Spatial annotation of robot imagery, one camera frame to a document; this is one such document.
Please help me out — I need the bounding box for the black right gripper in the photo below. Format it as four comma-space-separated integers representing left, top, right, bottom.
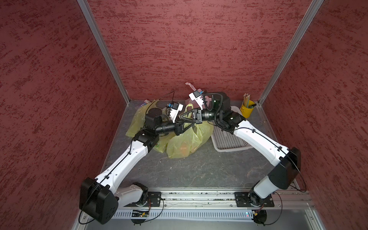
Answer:
181, 106, 222, 123

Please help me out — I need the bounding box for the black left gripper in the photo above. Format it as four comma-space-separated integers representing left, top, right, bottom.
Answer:
155, 115, 194, 136

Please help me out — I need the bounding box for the green avocado plastic bag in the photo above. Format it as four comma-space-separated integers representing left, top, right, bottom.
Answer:
166, 103, 215, 159

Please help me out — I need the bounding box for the orange red peach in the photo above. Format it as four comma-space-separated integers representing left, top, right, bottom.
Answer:
178, 145, 191, 158

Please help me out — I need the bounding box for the pink plastic bag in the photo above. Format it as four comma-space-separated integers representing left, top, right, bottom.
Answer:
186, 82, 212, 109

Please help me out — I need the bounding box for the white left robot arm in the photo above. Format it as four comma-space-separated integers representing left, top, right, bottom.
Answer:
79, 108, 202, 224

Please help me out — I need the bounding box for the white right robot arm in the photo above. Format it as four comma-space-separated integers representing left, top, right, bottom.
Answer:
180, 91, 301, 207

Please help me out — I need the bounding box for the white plastic basket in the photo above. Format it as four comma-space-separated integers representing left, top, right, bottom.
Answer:
210, 105, 255, 153

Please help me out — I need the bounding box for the yellow pencil cup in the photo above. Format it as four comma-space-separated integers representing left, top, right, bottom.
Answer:
240, 100, 257, 118

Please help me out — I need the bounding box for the colored pencils bundle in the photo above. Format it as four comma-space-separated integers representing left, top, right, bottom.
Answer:
243, 94, 250, 108

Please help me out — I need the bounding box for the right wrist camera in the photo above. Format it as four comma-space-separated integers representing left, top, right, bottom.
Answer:
189, 90, 204, 110

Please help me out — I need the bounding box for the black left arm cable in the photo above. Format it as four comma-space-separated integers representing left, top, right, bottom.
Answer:
78, 91, 175, 225

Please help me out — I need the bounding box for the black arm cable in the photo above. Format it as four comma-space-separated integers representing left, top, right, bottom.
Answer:
78, 91, 175, 225
202, 92, 308, 193

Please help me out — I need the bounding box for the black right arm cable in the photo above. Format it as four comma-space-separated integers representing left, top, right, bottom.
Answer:
202, 92, 308, 193

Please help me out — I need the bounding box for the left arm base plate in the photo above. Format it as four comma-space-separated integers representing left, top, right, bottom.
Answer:
125, 191, 162, 208

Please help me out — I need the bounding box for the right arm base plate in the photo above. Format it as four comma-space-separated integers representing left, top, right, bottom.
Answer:
234, 192, 275, 209

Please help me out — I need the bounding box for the white slotted cable duct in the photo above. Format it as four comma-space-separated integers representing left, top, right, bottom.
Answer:
113, 209, 254, 222

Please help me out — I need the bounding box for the right aluminium corner post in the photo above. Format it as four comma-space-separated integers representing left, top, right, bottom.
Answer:
258, 0, 324, 105

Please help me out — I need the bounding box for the aluminium corner post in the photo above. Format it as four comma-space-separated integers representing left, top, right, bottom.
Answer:
77, 0, 131, 105
258, 0, 324, 105

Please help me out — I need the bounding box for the aluminium front rail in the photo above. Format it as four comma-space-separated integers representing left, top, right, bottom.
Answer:
80, 186, 325, 230

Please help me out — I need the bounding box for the left aluminium corner post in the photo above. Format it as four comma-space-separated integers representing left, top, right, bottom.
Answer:
77, 0, 131, 105

